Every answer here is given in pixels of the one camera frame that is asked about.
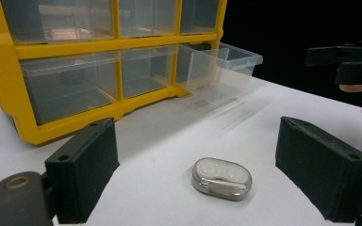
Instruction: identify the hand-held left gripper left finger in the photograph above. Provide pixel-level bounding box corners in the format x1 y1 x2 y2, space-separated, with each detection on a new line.
44 117 121 225

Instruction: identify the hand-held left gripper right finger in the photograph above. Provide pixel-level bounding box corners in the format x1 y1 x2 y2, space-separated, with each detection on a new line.
274 116 362 224

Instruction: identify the small clear oval case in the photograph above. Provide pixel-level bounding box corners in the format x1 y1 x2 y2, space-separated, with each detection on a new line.
190 156 254 202

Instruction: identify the wide clear plastic drawer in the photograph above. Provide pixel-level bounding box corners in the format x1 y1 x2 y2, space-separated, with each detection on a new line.
0 0 114 44
19 51 119 126

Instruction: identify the yellow drawer cabinet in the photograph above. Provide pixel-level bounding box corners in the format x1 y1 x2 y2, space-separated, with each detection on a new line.
0 0 228 146

